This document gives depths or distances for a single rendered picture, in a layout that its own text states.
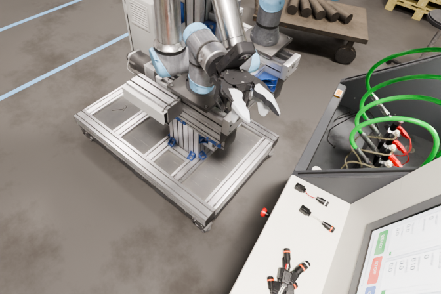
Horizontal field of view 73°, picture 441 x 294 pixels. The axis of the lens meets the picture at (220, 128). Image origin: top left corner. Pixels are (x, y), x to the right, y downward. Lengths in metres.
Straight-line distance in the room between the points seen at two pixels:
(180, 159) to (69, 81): 1.48
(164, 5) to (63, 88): 2.16
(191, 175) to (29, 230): 1.05
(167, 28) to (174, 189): 1.13
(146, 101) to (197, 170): 0.78
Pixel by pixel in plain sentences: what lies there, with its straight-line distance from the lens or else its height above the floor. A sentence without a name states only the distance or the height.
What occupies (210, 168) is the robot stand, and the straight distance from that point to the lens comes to 2.01.
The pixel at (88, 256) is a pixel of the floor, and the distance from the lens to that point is 2.09.
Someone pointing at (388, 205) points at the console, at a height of 1.18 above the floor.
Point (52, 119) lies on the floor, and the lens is 2.80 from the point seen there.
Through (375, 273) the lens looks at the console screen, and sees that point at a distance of 0.83.
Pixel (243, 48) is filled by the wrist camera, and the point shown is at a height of 1.54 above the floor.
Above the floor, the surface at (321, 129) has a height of 0.95.
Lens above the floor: 1.89
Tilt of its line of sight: 49 degrees down
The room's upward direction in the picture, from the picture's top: 6 degrees clockwise
